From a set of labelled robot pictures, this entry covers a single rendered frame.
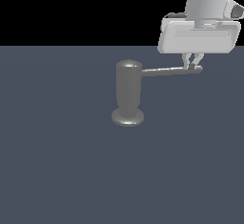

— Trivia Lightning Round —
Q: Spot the grey cylindrical faucet body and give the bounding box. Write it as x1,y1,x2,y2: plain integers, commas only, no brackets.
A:
111,59,145,128

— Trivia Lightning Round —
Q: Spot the grey faucet handle rod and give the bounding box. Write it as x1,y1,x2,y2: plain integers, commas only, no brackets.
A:
140,65,203,77

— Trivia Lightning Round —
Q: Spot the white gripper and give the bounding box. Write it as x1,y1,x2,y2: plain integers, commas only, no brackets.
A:
157,12,242,69

